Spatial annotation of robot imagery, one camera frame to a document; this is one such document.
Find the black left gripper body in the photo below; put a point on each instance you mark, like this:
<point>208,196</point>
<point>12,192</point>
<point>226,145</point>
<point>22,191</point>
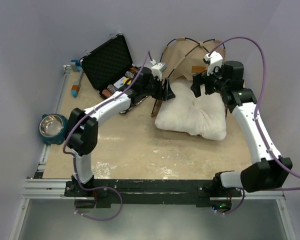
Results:
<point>158,93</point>

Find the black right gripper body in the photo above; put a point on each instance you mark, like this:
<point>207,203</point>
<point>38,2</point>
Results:
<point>220,84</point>

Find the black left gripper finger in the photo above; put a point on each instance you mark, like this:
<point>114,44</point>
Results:
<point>156,107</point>
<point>168,92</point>

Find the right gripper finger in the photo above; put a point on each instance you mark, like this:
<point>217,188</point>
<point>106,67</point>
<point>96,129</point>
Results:
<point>208,84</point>
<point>197,81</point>

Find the beige fabric pet tent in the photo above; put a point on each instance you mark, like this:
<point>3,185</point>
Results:
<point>195,60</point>

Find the white fluffy pillow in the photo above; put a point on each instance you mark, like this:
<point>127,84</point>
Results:
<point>203,116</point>

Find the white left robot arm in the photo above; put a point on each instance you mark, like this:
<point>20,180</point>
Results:
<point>82,134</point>

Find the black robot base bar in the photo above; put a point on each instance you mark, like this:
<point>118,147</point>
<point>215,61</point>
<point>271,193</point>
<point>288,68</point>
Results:
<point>148,192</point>

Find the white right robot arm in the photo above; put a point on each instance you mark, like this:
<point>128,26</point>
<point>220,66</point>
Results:
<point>269,169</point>

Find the teal double pet bowl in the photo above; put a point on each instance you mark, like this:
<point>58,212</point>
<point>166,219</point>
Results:
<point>52,129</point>

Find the red poker chip roll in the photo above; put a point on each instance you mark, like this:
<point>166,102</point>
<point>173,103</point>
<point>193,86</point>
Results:
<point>132,72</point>

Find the white playing card deck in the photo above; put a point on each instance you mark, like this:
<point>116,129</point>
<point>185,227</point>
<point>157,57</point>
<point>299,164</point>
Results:
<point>121,82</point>

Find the purple poker chip roll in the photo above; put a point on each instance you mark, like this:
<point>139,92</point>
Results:
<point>111,88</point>

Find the black poker chip case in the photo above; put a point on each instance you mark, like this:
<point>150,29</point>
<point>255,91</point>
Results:
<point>107,64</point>

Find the orange and teal toy block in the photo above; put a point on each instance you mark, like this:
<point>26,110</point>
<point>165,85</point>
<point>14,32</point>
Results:
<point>76,67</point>

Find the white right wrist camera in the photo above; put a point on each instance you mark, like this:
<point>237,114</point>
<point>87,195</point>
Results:
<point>214,61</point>

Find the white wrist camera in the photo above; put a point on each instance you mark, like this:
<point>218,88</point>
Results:
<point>214,61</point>
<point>157,68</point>

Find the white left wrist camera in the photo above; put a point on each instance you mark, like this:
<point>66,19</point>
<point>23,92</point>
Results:
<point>157,68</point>

